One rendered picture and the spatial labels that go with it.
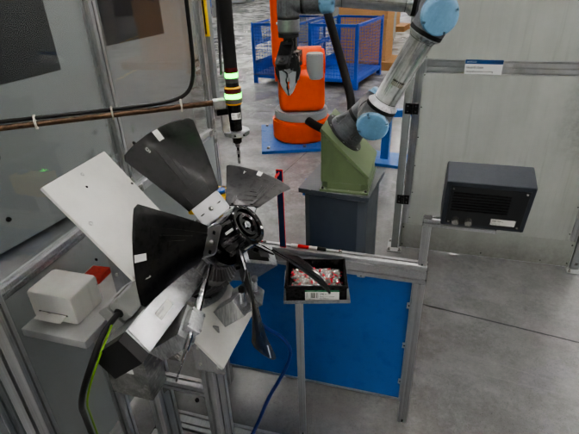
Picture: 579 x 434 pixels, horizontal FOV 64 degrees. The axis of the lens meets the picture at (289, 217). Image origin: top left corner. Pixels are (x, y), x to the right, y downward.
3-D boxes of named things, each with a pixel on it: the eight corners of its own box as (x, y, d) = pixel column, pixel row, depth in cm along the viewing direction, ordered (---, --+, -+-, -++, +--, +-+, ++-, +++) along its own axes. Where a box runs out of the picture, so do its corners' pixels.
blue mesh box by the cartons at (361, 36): (307, 85, 770) (305, 22, 722) (336, 71, 866) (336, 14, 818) (357, 90, 733) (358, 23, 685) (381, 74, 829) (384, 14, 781)
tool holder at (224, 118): (219, 140, 120) (214, 103, 115) (214, 133, 126) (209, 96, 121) (252, 136, 122) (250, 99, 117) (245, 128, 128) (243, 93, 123)
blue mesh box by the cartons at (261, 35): (252, 83, 801) (248, 21, 753) (283, 68, 901) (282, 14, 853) (299, 86, 767) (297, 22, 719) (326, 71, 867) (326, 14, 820)
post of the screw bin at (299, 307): (299, 434, 205) (294, 291, 166) (299, 428, 208) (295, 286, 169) (306, 434, 205) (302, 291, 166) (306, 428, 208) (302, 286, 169)
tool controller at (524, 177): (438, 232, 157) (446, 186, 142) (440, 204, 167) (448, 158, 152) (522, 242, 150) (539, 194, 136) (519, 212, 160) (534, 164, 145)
